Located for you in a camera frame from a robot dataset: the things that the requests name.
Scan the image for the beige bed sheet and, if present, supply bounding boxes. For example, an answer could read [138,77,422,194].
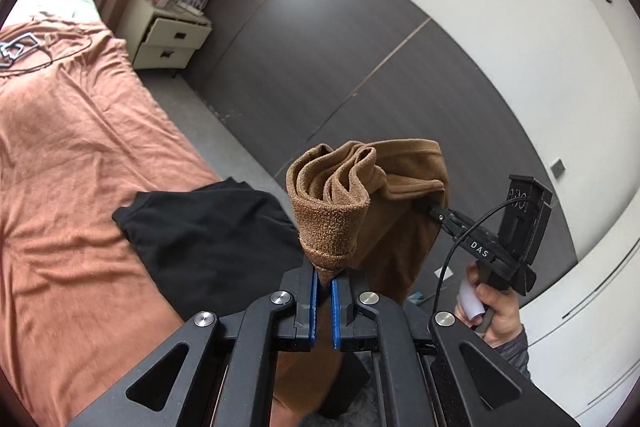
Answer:
[2,0,101,29]

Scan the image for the right grey sleeve forearm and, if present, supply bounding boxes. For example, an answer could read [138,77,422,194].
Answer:
[495,327,530,379]

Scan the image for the black braided cable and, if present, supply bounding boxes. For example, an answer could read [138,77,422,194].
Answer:
[430,196,544,316]

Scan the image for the white bedside drawer cabinet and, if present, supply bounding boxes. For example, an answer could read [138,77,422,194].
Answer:
[115,0,212,70]

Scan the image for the dark grey wardrobe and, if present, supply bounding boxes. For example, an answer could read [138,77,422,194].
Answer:
[182,0,580,308]

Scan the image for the tan printed t-shirt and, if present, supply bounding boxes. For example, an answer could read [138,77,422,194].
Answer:
[271,138,450,421]

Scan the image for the person's right hand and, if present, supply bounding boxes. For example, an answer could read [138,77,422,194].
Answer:
[453,261,524,350]

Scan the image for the black cables on bed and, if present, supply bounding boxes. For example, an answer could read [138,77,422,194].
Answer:
[0,24,94,78]

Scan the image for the orange-brown bed blanket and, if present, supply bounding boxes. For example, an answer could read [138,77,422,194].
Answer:
[1,20,217,426]

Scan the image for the folded black garment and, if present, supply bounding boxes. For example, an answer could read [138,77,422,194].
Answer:
[112,178,304,320]

